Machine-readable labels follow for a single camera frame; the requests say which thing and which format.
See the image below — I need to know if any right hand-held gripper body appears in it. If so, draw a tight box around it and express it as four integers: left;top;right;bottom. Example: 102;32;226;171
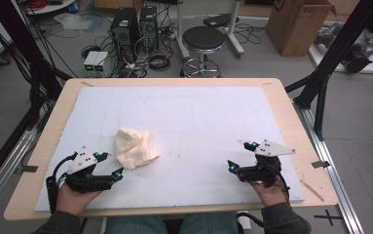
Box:
237;139;296;189

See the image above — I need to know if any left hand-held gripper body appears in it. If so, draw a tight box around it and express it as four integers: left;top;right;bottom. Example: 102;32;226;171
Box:
64;145;117;193

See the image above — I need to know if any cream patterned cloth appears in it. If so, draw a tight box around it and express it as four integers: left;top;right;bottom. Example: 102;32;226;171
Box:
114;128;161;171

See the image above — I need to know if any person's left hand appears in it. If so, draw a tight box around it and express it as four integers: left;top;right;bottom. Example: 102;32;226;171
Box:
56;181;103;216

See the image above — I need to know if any person's right hand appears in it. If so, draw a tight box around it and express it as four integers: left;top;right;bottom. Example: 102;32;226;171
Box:
248;179;289;209

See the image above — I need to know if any person's left leg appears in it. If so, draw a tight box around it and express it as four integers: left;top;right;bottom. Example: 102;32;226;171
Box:
104;215;167;234

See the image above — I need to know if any person's leg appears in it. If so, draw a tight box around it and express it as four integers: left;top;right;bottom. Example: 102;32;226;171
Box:
104;215;167;234
180;213;241;234

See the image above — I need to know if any thin wooden stick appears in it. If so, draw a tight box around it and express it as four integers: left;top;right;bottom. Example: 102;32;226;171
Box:
300;179;325;203

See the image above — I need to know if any person's right leg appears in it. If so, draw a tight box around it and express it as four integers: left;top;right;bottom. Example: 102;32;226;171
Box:
180;213;241;234

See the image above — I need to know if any white foam board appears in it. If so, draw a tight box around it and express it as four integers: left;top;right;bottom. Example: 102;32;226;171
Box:
33;86;306;213

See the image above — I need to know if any black tape cross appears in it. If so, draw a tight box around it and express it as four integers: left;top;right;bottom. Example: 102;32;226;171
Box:
314;209;343;227

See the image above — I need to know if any white power supply unit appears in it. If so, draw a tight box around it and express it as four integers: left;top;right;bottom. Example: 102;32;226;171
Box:
83;51;100;77
93;51;109;77

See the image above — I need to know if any white metal stand leg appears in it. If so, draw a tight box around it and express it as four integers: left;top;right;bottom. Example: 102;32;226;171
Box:
227;0;245;58

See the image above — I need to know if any black round stool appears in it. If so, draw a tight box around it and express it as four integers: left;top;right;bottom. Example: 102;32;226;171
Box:
180;25;226;78

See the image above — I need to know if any cardboard box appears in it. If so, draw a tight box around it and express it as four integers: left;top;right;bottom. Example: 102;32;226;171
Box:
265;0;338;58

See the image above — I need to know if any black computer tower green label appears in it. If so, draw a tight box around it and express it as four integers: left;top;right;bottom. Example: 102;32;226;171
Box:
110;8;140;62

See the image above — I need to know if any black flat case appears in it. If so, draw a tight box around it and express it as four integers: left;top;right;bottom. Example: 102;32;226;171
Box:
203;13;241;28

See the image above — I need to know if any clear plastic bag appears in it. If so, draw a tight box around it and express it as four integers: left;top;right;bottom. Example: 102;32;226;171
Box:
54;13;93;31

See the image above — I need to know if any white round table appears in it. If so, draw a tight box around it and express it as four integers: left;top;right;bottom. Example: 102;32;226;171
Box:
24;0;78;16

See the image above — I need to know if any right hand-held gripper cable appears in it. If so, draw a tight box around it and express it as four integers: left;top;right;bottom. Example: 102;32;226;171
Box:
273;164;291;205

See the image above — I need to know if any hand-held gripper cable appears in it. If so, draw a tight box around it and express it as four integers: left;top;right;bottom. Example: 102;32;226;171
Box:
273;164;291;205
46;152;78;214

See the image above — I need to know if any left hand-held gripper cable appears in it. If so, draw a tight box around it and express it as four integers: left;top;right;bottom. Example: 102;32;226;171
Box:
46;152;78;214

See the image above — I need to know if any aluminium rail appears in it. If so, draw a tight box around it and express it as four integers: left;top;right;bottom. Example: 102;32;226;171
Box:
292;98;365;234
0;130;39;222

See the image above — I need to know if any coiled black cable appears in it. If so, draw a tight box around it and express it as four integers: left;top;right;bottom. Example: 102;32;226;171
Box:
148;52;172;72

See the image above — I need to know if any black metal frame with cables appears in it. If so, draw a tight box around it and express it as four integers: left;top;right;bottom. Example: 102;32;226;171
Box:
0;0;73;131

